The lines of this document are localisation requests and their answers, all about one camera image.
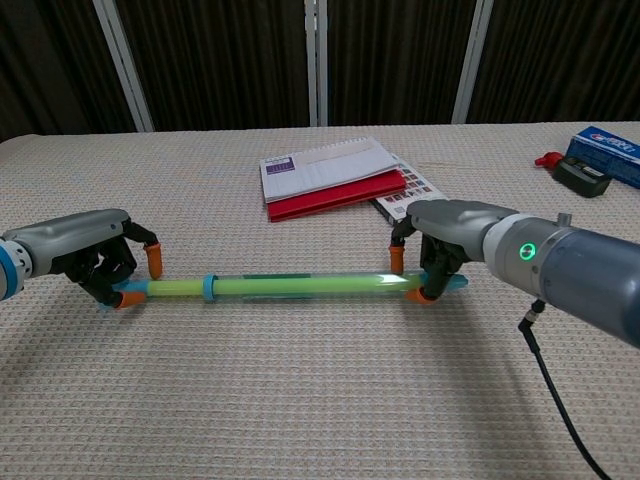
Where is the beige woven tablecloth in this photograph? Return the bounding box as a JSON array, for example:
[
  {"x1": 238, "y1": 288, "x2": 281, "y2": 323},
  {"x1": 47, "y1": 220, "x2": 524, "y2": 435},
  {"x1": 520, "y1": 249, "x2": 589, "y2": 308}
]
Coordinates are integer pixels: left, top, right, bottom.
[{"x1": 0, "y1": 119, "x2": 640, "y2": 480}]

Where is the green blue water pump toy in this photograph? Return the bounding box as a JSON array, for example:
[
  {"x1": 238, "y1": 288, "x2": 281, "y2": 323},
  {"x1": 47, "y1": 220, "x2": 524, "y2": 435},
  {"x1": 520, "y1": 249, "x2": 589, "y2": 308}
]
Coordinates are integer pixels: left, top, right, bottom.
[{"x1": 99, "y1": 269, "x2": 470, "y2": 314}]

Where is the red book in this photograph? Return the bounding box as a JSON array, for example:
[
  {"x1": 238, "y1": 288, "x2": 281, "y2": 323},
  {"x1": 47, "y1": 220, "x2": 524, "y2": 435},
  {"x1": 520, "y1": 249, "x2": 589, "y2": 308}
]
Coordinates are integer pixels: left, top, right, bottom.
[{"x1": 267, "y1": 168, "x2": 407, "y2": 224}]

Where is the blue box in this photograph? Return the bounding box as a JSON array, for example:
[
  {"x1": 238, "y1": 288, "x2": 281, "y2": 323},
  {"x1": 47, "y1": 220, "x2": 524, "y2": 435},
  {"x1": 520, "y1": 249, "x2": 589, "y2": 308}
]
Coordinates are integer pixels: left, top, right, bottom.
[{"x1": 565, "y1": 124, "x2": 640, "y2": 190}]

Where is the small black box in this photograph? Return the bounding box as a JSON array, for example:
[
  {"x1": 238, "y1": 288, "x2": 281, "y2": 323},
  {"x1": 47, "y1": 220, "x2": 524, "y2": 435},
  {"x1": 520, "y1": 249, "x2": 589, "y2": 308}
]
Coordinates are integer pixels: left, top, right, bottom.
[{"x1": 551, "y1": 157, "x2": 613, "y2": 199}]

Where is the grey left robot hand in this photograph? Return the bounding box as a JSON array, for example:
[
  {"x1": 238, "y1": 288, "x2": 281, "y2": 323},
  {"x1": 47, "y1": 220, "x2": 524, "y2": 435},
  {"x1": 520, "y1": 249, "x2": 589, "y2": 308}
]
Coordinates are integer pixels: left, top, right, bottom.
[{"x1": 2, "y1": 208, "x2": 164, "y2": 311}]

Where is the white screen frame post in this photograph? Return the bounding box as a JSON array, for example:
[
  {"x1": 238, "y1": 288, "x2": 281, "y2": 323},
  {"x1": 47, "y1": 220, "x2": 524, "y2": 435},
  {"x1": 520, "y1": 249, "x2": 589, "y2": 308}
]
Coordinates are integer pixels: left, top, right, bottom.
[
  {"x1": 92, "y1": 0, "x2": 155, "y2": 134},
  {"x1": 303, "y1": 0, "x2": 330, "y2": 127},
  {"x1": 451, "y1": 0, "x2": 496, "y2": 125}
]

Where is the black cable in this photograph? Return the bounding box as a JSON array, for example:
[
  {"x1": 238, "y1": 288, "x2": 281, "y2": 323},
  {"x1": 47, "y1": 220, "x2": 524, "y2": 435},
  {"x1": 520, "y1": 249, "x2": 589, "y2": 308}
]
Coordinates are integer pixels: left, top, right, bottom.
[{"x1": 518, "y1": 298, "x2": 614, "y2": 480}]

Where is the white spiral notebook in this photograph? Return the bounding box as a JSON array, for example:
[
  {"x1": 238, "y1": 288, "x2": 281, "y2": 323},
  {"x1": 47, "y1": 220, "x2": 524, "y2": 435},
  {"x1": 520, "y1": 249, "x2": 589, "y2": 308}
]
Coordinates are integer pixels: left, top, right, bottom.
[{"x1": 258, "y1": 136, "x2": 401, "y2": 204}]

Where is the dark fabric screen panel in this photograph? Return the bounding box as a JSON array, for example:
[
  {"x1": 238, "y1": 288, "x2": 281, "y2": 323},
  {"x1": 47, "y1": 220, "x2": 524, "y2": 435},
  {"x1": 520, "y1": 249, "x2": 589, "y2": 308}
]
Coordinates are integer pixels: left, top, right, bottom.
[
  {"x1": 113, "y1": 0, "x2": 312, "y2": 133},
  {"x1": 0, "y1": 0, "x2": 137, "y2": 144},
  {"x1": 466, "y1": 0, "x2": 640, "y2": 125},
  {"x1": 324, "y1": 0, "x2": 475, "y2": 128}
]

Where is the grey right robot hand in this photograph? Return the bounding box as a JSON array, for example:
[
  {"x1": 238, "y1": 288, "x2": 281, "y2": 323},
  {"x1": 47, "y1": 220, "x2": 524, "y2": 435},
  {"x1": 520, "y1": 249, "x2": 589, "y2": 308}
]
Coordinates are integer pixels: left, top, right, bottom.
[{"x1": 388, "y1": 198, "x2": 516, "y2": 305}]

